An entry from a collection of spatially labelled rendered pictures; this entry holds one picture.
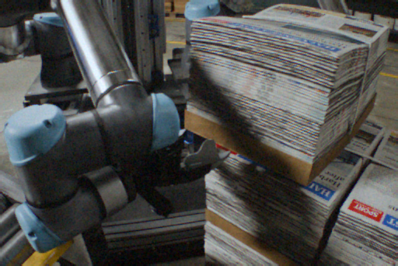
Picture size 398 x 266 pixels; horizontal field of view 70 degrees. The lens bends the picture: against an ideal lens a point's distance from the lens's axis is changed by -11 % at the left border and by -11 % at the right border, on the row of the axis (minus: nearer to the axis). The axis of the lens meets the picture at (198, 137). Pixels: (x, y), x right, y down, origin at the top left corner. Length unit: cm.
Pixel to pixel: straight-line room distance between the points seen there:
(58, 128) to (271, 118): 33
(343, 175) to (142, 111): 39
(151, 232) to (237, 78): 87
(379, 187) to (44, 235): 55
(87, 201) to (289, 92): 34
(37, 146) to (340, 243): 51
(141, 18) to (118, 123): 76
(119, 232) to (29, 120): 99
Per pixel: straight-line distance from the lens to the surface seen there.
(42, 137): 36
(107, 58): 46
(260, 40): 51
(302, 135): 51
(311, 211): 58
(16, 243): 57
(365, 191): 61
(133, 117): 40
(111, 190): 45
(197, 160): 54
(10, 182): 70
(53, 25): 105
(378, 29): 73
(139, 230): 131
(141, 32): 113
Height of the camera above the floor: 118
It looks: 31 degrees down
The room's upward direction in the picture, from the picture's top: straight up
